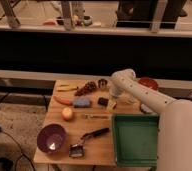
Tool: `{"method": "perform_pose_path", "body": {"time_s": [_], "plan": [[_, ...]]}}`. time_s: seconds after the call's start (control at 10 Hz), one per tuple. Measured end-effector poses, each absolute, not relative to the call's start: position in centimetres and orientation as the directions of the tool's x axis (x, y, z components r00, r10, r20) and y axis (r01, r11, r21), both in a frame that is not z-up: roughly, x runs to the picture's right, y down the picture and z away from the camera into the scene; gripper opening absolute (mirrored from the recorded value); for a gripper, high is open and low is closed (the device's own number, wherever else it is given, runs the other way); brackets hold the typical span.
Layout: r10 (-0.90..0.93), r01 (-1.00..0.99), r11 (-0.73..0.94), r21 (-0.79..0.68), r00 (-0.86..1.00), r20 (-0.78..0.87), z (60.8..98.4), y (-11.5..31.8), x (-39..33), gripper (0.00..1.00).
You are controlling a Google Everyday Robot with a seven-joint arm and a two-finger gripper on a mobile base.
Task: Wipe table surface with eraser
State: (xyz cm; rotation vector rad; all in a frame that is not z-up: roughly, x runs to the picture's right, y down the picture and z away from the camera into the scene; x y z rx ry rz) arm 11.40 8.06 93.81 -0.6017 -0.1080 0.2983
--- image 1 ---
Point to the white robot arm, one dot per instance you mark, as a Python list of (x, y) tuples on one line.
[(175, 124)]

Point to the green square tray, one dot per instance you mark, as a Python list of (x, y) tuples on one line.
[(135, 139)]

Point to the metal railing frame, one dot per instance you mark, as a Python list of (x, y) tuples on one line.
[(118, 17)]

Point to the black small block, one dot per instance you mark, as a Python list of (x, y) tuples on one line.
[(103, 101)]

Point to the thin metal knife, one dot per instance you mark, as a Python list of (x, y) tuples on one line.
[(85, 116)]

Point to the blue eraser block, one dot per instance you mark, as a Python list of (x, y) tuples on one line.
[(82, 102)]

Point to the black handled metal spatula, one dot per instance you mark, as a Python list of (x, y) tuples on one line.
[(77, 150)]

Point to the red bowl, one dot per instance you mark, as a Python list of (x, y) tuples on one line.
[(148, 82)]

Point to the small metal cup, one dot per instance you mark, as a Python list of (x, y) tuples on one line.
[(102, 84)]

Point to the bunch of dark grapes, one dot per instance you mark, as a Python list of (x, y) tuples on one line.
[(89, 87)]

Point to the purple bowl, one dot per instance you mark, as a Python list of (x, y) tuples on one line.
[(51, 138)]

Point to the orange carrot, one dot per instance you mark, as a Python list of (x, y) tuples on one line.
[(63, 101)]

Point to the yellow handled tool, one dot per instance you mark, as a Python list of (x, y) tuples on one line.
[(63, 89)]

